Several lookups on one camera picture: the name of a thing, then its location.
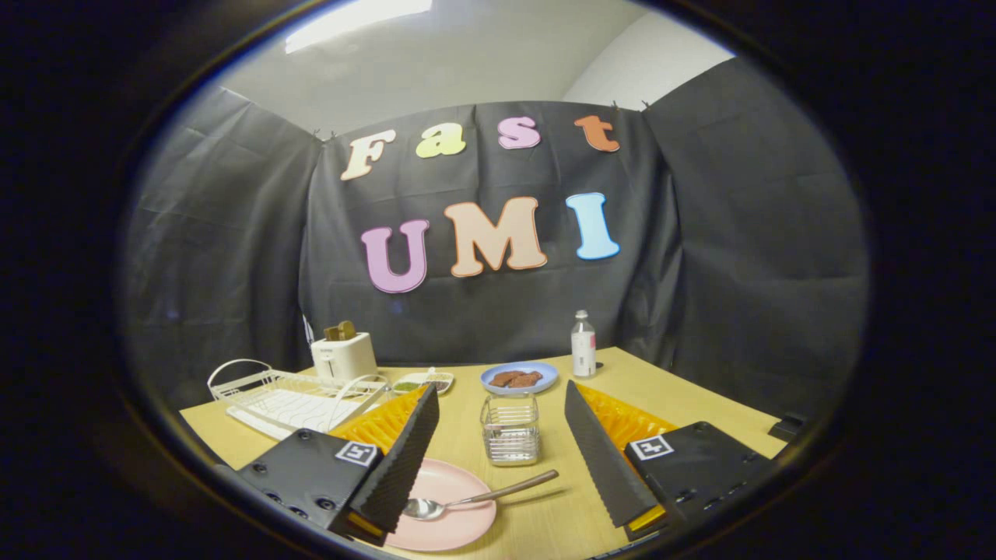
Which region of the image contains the black backdrop cloth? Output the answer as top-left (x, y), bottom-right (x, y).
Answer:
top-left (121, 56), bottom-right (871, 413)

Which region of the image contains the white divided condiment dish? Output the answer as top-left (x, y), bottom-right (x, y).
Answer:
top-left (388, 367), bottom-right (455, 396)

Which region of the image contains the clear bottle with white label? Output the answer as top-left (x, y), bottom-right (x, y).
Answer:
top-left (571, 310), bottom-right (598, 379)

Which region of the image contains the black object at table edge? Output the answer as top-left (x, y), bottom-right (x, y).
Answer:
top-left (768, 412), bottom-right (806, 442)

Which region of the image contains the clear wire basket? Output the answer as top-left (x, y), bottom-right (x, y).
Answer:
top-left (480, 393), bottom-right (542, 467)

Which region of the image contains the metal spoon with wooden handle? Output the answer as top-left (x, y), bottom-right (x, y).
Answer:
top-left (402, 469), bottom-right (560, 521)

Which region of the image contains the pink plate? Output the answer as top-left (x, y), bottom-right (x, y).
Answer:
top-left (383, 458), bottom-right (498, 552)

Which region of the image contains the white wire dish rack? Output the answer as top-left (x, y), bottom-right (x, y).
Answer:
top-left (207, 359), bottom-right (392, 442)

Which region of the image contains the blue plate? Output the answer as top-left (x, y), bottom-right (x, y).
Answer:
top-left (480, 361), bottom-right (559, 395)

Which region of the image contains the white toaster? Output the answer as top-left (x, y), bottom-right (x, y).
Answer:
top-left (310, 332), bottom-right (379, 382)

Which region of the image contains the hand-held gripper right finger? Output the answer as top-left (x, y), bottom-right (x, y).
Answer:
top-left (564, 380), bottom-right (775, 542)

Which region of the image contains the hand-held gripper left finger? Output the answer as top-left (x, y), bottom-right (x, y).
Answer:
top-left (236, 383), bottom-right (440, 547)

